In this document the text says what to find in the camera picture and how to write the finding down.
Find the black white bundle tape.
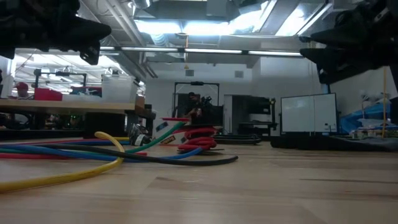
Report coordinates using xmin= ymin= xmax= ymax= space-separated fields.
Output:
xmin=133 ymin=133 xmax=147 ymax=146

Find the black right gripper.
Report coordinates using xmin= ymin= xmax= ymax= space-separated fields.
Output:
xmin=300 ymin=0 xmax=398 ymax=84

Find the clear plastic bin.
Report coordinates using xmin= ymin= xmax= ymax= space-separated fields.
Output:
xmin=101 ymin=73 xmax=139 ymax=104

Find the black cabinet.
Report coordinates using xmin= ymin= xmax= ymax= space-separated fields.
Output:
xmin=223 ymin=94 xmax=278 ymax=136

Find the short yellow wire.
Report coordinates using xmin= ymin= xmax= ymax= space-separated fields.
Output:
xmin=0 ymin=131 xmax=130 ymax=193

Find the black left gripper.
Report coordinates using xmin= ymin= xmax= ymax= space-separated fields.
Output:
xmin=30 ymin=0 xmax=112 ymax=65

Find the ceiling light strip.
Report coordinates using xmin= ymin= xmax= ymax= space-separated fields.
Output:
xmin=99 ymin=45 xmax=305 ymax=58

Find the whiteboard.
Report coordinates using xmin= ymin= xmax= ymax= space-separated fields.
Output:
xmin=280 ymin=92 xmax=338 ymax=135

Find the silver ventilation duct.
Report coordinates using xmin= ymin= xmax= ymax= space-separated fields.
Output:
xmin=77 ymin=0 xmax=156 ymax=82

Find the black metal rig frame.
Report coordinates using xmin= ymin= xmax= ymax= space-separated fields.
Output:
xmin=33 ymin=68 xmax=88 ymax=90
xmin=172 ymin=81 xmax=221 ymax=119

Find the red plastic bin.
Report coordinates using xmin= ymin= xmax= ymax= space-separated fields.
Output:
xmin=34 ymin=88 xmax=63 ymax=101

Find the person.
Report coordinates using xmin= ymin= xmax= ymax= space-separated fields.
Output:
xmin=14 ymin=81 xmax=31 ymax=100
xmin=183 ymin=91 xmax=216 ymax=125

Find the short black wire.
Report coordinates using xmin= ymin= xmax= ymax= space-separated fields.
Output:
xmin=30 ymin=142 xmax=239 ymax=167

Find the blue tarp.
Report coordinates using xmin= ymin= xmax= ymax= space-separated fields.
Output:
xmin=340 ymin=102 xmax=393 ymax=129

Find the wooden workbench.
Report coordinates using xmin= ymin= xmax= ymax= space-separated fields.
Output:
xmin=0 ymin=95 xmax=157 ymax=139

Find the short green wire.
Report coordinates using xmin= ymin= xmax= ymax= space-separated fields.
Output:
xmin=0 ymin=121 xmax=185 ymax=155

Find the short blue wire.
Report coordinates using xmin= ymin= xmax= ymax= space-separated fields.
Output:
xmin=0 ymin=140 xmax=203 ymax=163

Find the black desk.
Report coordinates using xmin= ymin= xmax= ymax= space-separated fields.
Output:
xmin=387 ymin=65 xmax=398 ymax=125

